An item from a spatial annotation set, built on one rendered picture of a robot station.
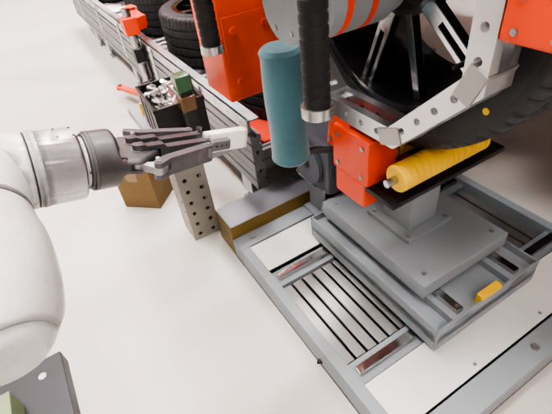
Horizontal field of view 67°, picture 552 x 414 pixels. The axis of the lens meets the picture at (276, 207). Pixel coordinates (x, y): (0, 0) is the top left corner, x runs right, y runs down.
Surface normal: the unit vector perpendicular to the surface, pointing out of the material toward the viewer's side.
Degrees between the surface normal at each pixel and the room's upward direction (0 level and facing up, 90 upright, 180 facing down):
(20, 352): 105
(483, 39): 90
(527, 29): 90
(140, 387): 0
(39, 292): 63
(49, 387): 0
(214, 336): 0
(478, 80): 90
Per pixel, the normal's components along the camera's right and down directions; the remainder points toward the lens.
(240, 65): 0.52, 0.51
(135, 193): -0.21, 0.65
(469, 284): -0.11, -0.76
